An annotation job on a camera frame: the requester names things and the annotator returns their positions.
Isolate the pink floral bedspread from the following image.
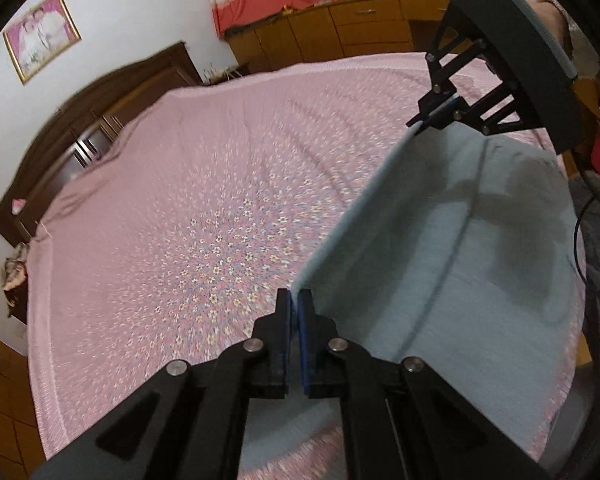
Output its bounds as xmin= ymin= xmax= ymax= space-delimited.
xmin=28 ymin=54 xmax=428 ymax=462

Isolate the wooden wardrobe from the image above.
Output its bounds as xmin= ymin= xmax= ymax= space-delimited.
xmin=0 ymin=341 xmax=45 ymax=479

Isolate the framed wedding photo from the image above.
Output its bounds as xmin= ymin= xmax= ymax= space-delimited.
xmin=2 ymin=0 xmax=81 ymax=84

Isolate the clothes pile on nightstand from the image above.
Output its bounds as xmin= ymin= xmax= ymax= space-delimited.
xmin=0 ymin=242 xmax=30 ymax=323

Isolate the pink item on headboard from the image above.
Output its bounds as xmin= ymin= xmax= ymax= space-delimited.
xmin=12 ymin=198 xmax=27 ymax=216

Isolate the black cable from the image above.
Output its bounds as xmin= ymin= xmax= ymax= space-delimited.
xmin=571 ymin=154 xmax=600 ymax=304

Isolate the dark wooden headboard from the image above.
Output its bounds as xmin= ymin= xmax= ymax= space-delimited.
xmin=0 ymin=41 xmax=202 ymax=247

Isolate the wooden drawer cabinet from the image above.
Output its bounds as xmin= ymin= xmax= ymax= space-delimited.
xmin=225 ymin=0 xmax=449 ymax=74

